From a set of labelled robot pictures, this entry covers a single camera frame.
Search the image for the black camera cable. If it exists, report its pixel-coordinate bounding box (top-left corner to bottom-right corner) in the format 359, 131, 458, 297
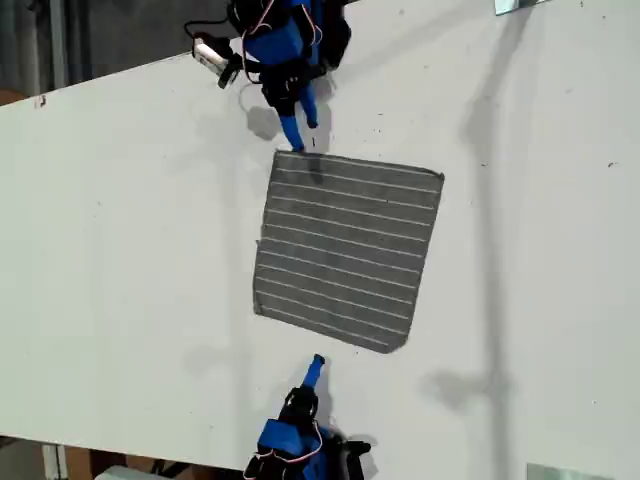
183, 18, 232, 39

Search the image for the white table leg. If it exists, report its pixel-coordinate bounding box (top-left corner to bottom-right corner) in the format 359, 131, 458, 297
42, 442, 69, 480

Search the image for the grey metal post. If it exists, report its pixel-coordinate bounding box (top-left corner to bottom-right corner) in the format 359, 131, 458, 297
48, 0, 68, 95

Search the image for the black camera stalk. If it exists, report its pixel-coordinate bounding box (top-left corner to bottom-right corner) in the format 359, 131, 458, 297
217, 51, 245, 90

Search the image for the grey striped square towel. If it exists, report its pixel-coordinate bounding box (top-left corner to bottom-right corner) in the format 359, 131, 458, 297
252, 148, 445, 355

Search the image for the white container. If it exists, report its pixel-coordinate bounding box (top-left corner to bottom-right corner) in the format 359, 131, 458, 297
97, 464, 159, 480

